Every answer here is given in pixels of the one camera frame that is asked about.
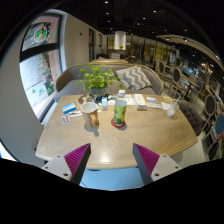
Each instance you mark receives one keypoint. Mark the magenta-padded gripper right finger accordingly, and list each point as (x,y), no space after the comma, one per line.
(165,166)

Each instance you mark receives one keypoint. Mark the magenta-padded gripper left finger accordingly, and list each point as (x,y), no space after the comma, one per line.
(57,165)

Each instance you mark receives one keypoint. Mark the clear bottle with green label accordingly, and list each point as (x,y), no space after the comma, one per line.
(120,111)

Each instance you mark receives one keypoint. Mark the pill blister pack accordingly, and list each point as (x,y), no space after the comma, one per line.
(66,119)

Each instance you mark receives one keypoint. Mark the small white tube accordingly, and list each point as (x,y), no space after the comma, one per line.
(75,113)

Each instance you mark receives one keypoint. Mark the clear plastic cup with straw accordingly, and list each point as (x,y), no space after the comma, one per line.
(172,110)

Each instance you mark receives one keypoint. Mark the flat blue box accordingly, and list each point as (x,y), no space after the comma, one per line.
(69,108)

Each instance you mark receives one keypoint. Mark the tan ceramic mug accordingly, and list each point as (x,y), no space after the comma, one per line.
(89,115)

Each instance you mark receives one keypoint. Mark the flat round red coaster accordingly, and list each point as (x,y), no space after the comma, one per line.
(115,124)

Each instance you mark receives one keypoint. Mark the white carton with orange print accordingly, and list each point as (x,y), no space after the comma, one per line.
(140,101)

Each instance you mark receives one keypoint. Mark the group of dining chairs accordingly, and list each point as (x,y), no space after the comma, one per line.
(210,106)

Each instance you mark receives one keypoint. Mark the white printed paper sheet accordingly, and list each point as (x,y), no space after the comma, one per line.
(130,99)

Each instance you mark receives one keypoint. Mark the small blue and white box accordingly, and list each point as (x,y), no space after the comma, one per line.
(104,104)

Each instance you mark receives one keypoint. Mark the grey curved sofa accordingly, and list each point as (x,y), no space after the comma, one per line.
(68,83)

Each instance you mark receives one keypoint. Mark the grey chevron cushion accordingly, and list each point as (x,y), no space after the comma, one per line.
(135,78)

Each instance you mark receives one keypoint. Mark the window with festive stickers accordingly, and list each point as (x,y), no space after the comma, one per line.
(40,73)

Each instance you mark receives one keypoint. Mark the green potted plant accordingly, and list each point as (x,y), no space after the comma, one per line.
(96,78)

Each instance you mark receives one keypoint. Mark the group of ceiling lights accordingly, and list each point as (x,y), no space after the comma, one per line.
(154,11)

